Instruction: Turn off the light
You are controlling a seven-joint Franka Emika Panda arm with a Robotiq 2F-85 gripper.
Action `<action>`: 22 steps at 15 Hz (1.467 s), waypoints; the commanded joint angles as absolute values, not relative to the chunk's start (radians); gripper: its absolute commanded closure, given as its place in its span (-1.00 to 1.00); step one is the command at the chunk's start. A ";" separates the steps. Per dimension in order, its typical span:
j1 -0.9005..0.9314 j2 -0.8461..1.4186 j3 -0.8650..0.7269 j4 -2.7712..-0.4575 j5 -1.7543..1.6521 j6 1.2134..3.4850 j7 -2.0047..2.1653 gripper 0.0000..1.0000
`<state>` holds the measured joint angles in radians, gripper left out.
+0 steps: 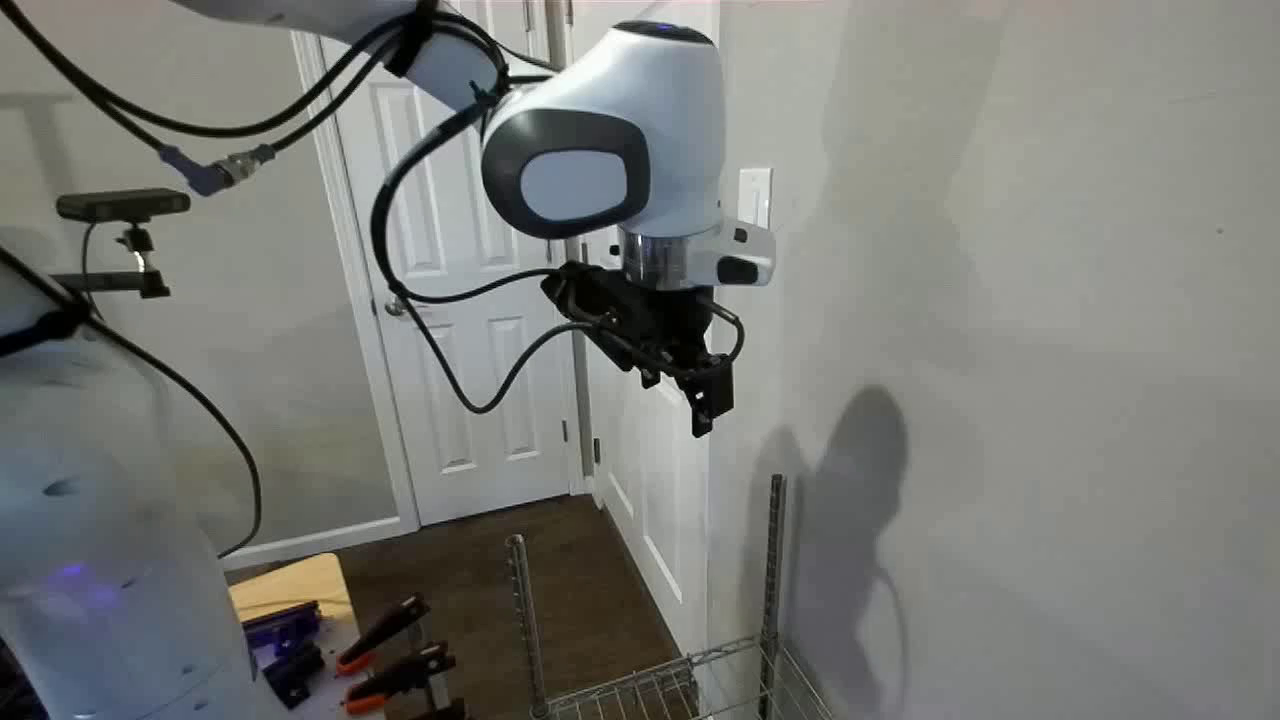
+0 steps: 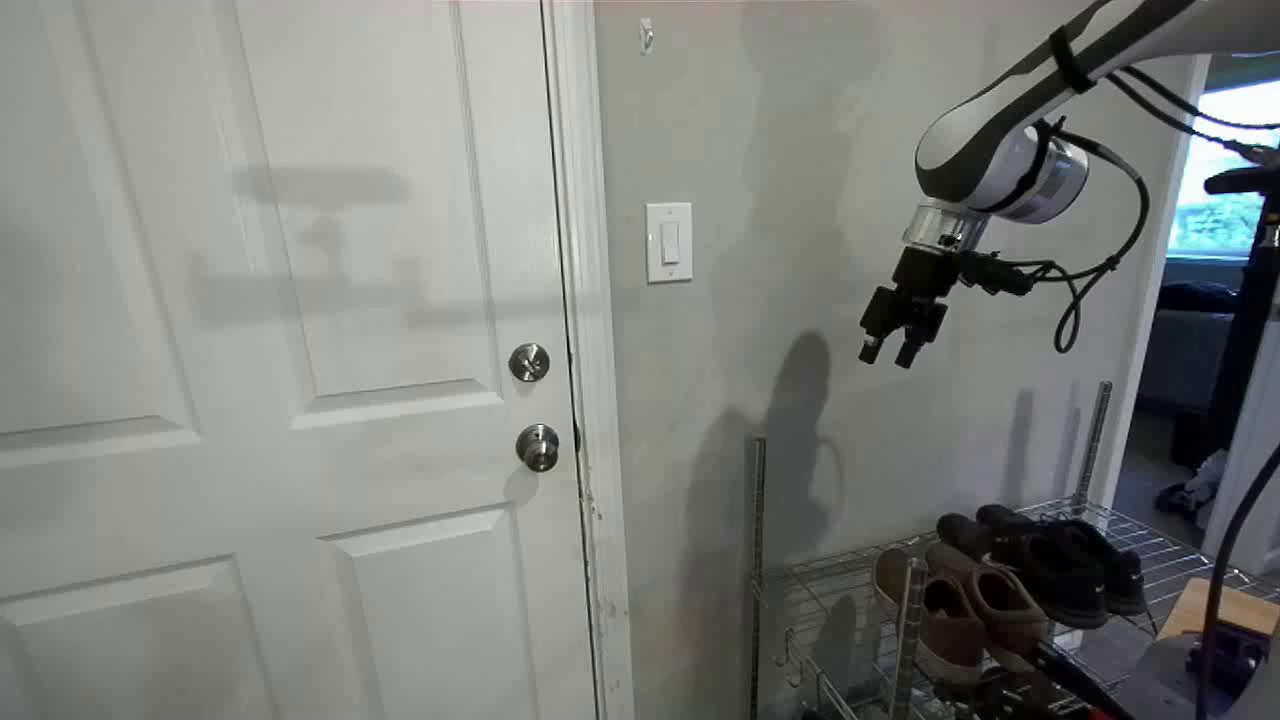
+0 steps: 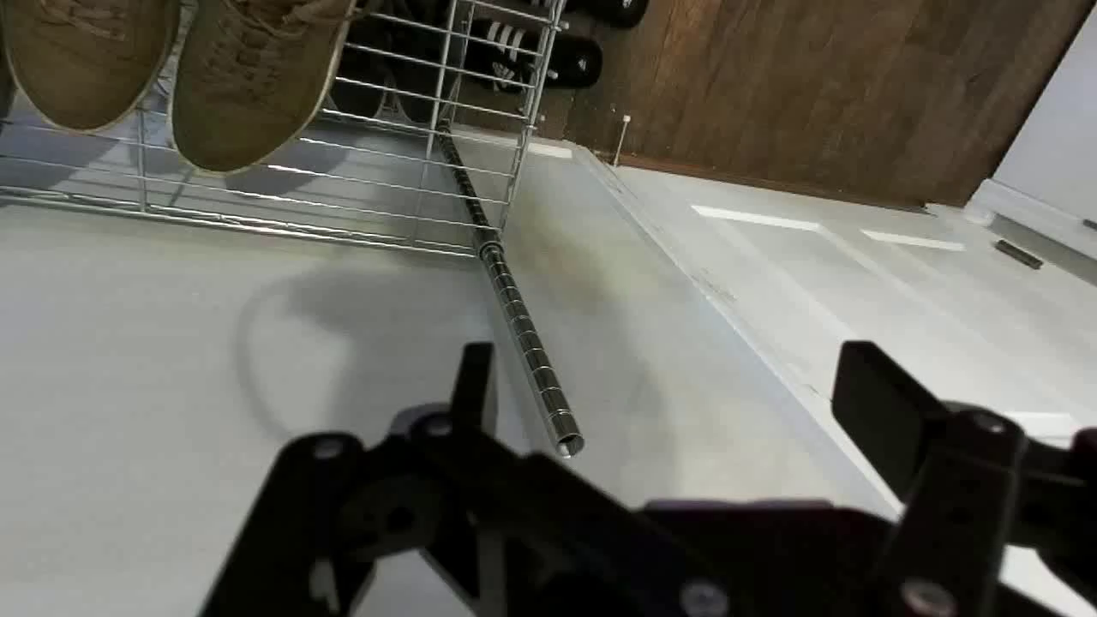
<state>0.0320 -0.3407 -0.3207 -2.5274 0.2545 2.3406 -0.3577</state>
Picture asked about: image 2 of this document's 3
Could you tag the metal wire shoe rack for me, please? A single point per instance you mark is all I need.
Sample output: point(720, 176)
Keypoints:
point(825, 649)

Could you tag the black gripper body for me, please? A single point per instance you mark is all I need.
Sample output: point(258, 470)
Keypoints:
point(914, 302)

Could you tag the brown shoe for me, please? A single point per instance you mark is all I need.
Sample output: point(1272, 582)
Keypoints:
point(950, 639)
point(1010, 614)

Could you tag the black shoe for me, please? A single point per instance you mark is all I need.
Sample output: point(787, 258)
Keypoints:
point(1121, 570)
point(1046, 559)

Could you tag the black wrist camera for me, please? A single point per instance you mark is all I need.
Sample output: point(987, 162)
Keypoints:
point(995, 272)

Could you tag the silver deadbolt lock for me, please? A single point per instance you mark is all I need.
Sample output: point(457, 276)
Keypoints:
point(531, 361)

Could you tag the black stand pole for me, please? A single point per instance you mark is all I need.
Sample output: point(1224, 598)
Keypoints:
point(1209, 428)

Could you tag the white panelled door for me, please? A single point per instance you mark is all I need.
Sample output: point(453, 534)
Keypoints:
point(263, 268)

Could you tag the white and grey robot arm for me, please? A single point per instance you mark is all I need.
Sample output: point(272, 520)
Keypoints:
point(1003, 156)

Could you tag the wooden board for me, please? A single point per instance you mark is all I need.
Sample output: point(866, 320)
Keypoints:
point(1233, 609)

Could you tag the small wall screw hook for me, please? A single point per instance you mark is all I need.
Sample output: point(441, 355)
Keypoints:
point(647, 33)

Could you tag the white wall light switch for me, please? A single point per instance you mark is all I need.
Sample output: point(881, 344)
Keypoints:
point(669, 240)

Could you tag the silver round door knob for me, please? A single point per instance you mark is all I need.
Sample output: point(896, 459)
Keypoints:
point(536, 444)

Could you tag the black shoe left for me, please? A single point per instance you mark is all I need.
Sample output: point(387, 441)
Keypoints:
point(1046, 559)

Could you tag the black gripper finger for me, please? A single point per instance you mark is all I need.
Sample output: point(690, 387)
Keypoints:
point(872, 344)
point(914, 344)

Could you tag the brown shoe behind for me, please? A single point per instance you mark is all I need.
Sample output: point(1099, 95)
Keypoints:
point(1010, 614)

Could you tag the white door frame trim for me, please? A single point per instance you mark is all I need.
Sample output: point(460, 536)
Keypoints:
point(577, 140)

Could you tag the brown shoe front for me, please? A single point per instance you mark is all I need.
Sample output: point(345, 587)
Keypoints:
point(950, 639)

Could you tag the black shoe right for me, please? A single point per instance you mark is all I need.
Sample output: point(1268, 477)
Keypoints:
point(1121, 570)

